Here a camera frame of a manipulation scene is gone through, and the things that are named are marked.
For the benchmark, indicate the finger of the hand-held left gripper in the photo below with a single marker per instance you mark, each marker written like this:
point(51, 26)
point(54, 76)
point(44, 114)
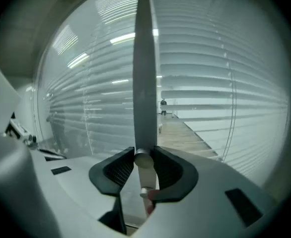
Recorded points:
point(52, 153)

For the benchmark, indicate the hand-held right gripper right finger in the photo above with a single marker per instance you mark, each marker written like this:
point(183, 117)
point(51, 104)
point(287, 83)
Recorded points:
point(182, 180)

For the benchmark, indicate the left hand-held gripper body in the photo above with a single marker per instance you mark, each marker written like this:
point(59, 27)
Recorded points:
point(19, 130)

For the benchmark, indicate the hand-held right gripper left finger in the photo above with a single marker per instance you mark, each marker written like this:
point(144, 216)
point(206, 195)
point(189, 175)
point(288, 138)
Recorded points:
point(103, 177)

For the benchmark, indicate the person's right hand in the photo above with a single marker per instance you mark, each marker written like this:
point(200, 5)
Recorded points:
point(150, 207)

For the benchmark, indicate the metal window frame post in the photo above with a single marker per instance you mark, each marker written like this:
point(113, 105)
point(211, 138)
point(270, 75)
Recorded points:
point(145, 83)

